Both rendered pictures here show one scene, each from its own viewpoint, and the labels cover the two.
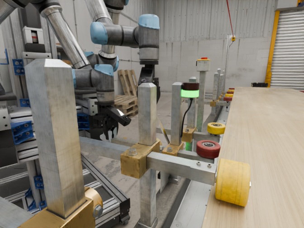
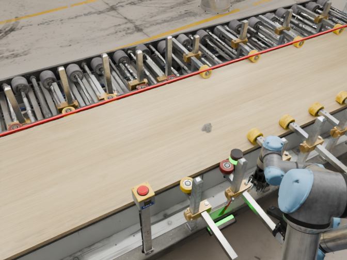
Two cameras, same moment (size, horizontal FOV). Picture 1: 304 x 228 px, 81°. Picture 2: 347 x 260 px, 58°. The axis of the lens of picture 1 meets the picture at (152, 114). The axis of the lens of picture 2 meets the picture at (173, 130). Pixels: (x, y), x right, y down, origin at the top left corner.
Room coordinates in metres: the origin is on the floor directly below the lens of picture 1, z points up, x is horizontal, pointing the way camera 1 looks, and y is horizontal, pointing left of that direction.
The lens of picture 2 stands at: (1.62, 0.15, 2.24)
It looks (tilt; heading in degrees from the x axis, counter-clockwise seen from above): 45 degrees down; 214
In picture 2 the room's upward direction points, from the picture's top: 2 degrees clockwise
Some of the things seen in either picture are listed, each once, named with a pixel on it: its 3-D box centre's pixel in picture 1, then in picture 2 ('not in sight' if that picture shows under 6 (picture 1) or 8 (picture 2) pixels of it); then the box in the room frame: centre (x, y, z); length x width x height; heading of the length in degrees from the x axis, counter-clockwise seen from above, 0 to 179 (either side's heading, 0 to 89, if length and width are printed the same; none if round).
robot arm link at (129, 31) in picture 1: (133, 37); (278, 169); (0.78, 0.07, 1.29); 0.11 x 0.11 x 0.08; 29
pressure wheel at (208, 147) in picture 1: (207, 158); (225, 171); (0.57, -0.20, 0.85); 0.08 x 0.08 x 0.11
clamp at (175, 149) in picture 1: (174, 151); (237, 190); (0.64, -0.09, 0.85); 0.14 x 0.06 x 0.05; 154
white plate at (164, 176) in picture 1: (171, 165); (229, 207); (0.70, -0.09, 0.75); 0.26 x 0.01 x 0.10; 154
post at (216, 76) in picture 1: (214, 97); not in sight; (1.79, -0.64, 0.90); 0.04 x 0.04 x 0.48; 64
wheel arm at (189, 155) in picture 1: (157, 150); (247, 198); (0.65, -0.02, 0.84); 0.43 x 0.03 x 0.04; 64
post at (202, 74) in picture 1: (201, 106); (145, 228); (1.12, -0.32, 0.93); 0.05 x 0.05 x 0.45; 64
